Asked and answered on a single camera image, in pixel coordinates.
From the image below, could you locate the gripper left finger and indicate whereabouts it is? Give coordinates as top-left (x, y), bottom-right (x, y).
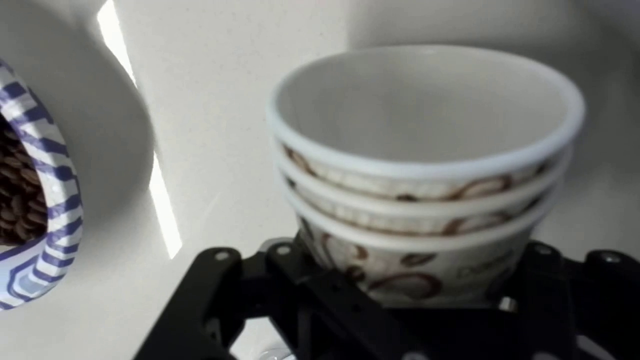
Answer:
top-left (132, 239), bottom-right (402, 360)

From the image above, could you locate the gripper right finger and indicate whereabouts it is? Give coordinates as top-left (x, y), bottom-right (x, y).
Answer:
top-left (492, 240), bottom-right (640, 360)

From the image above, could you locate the stack of patterned paper cups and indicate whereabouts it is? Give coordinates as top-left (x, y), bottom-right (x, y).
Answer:
top-left (266, 45), bottom-right (587, 307)

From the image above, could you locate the blue striped paper bowl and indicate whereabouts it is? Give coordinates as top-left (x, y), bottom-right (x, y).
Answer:
top-left (0, 59), bottom-right (84, 312)

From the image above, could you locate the heap of coffee beans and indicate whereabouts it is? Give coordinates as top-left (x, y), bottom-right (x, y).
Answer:
top-left (0, 117), bottom-right (49, 247)

